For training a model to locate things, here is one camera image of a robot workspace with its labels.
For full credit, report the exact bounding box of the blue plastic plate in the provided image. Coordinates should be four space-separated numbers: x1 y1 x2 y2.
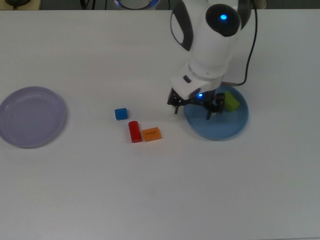
183 84 250 141

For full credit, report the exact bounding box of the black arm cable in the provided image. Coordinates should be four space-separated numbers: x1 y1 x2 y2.
221 0 259 87

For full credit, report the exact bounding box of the orange rectangular block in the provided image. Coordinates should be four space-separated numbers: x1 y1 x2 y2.
141 126 163 143

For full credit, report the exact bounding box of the black background cable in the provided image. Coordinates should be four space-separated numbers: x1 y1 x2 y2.
79 0 97 9

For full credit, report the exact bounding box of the robot base with blue ring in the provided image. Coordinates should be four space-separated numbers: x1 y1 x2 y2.
113 0 161 11

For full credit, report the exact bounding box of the beige wooden desk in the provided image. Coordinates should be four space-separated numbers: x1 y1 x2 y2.
0 0 42 11

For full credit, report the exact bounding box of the blue cube block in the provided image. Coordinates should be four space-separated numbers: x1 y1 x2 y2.
114 107 129 121

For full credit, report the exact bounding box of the black rounded device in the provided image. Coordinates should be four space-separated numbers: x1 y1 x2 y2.
4 0 31 7

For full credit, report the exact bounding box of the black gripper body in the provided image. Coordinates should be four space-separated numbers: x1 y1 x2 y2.
186 88 218 105

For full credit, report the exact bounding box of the green rectangular block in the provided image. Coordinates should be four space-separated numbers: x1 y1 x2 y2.
223 90 241 113

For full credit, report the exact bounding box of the red cylinder block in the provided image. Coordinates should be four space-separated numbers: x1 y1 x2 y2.
128 120 143 144

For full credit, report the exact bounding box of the lilac plastic plate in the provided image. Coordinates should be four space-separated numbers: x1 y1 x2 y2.
0 86 68 150

